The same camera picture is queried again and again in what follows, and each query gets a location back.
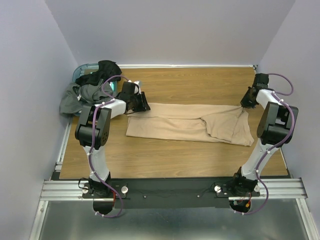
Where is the black t shirt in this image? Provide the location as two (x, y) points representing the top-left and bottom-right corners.
(75, 60), (122, 87)

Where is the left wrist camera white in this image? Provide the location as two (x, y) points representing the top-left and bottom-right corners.
(128, 80), (142, 95)

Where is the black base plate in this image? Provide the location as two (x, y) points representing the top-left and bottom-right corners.
(92, 176), (253, 210)

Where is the beige t shirt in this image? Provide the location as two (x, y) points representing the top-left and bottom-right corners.
(126, 103), (254, 147)

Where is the teal plastic basket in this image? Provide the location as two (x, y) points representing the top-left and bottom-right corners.
(71, 62), (118, 119)

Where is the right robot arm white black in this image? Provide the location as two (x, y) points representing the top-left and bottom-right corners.
(229, 73), (299, 196)

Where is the grey t shirt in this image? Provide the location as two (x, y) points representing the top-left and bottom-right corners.
(59, 80), (114, 115)

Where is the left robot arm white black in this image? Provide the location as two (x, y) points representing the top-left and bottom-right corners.
(75, 80), (151, 198)

